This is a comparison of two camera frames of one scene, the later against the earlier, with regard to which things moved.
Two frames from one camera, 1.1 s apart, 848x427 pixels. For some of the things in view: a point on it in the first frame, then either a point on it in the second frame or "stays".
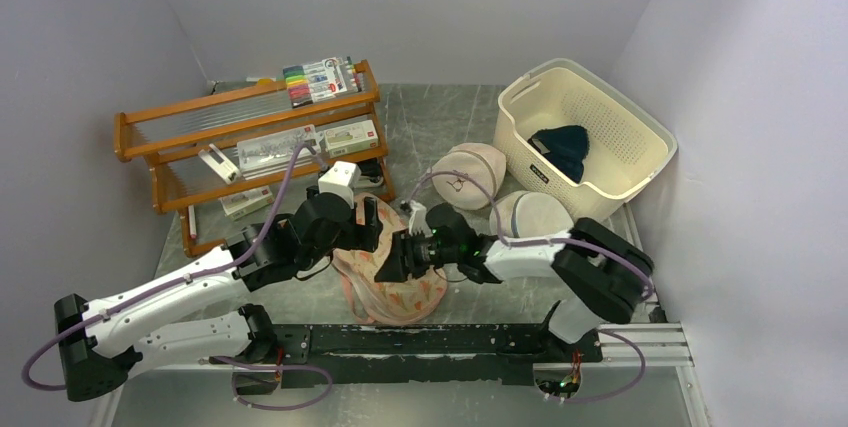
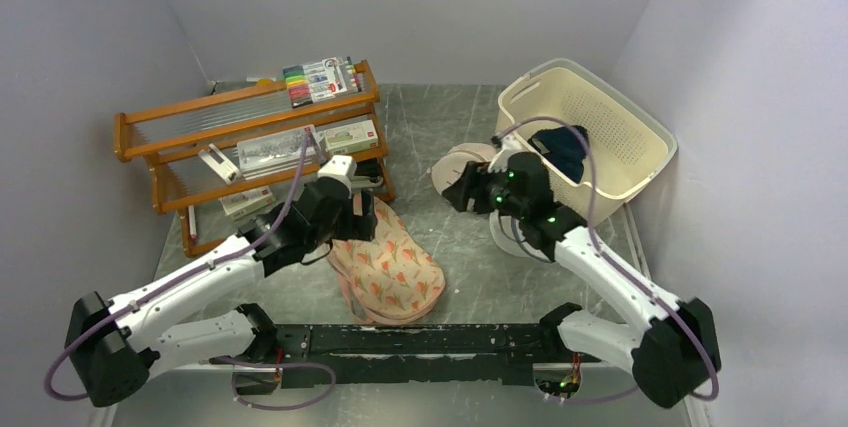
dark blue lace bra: [565, 147] stays
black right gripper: [401, 263] to [472, 184]
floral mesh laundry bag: [371, 297] stays
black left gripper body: [353, 234] stays
